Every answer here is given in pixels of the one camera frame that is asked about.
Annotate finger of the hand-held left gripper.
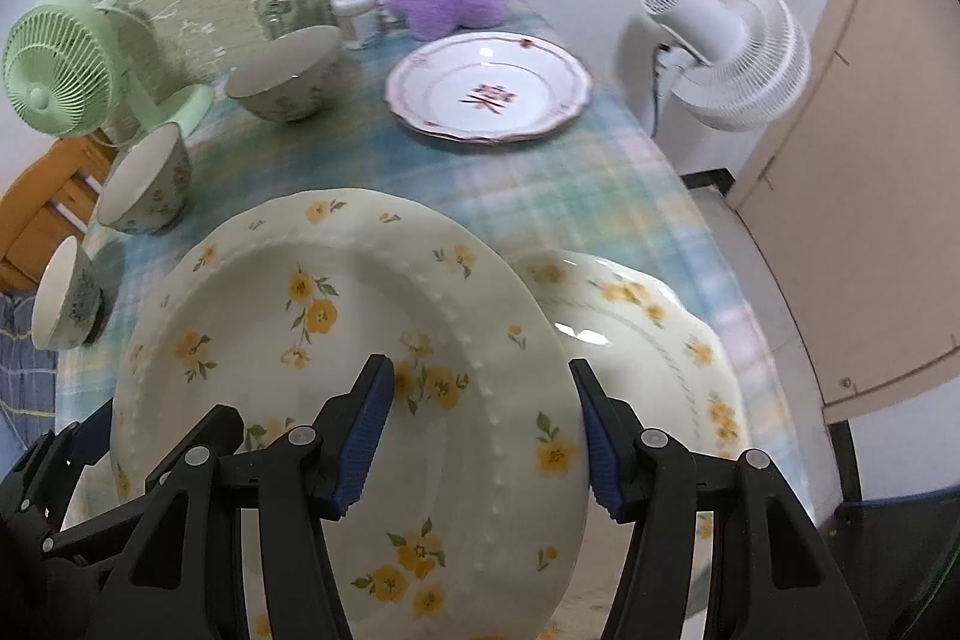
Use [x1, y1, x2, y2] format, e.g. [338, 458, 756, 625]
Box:
[41, 490, 151, 562]
[0, 400, 115, 532]

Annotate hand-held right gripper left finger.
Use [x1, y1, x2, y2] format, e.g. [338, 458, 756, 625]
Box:
[90, 353, 395, 640]

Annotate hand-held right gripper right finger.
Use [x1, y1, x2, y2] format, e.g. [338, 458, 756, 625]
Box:
[568, 357, 871, 640]

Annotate floral ceramic bowl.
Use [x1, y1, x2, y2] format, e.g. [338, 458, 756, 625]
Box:
[96, 124, 192, 234]
[31, 235, 106, 350]
[225, 25, 344, 124]

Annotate beaded yellow flower plate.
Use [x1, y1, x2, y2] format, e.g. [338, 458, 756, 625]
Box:
[109, 188, 590, 640]

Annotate pink rimmed white plate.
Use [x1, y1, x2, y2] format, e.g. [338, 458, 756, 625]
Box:
[385, 31, 593, 145]

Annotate grey plaid pillow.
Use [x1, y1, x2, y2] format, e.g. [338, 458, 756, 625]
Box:
[0, 293, 76, 442]

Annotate scalloped yellow flower plate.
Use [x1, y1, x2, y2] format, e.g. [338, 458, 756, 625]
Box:
[514, 248, 752, 640]

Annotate wooden headboard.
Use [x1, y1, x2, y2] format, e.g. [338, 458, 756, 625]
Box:
[0, 134, 113, 296]

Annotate plaid tablecloth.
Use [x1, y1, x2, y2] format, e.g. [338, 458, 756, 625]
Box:
[56, 0, 807, 618]

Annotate dark furniture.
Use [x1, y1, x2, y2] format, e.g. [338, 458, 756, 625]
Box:
[814, 419, 960, 640]

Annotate green desk fan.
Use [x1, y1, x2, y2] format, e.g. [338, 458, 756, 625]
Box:
[2, 0, 215, 150]

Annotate beige door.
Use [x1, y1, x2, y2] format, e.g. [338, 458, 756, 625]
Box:
[731, 0, 960, 420]

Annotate small clear plastic container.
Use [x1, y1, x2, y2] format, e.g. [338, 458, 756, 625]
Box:
[330, 0, 385, 49]

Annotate white standing fan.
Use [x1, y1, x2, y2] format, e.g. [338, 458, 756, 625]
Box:
[641, 0, 812, 133]

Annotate white fan power cable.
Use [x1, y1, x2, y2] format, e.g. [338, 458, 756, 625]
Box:
[647, 61, 670, 137]

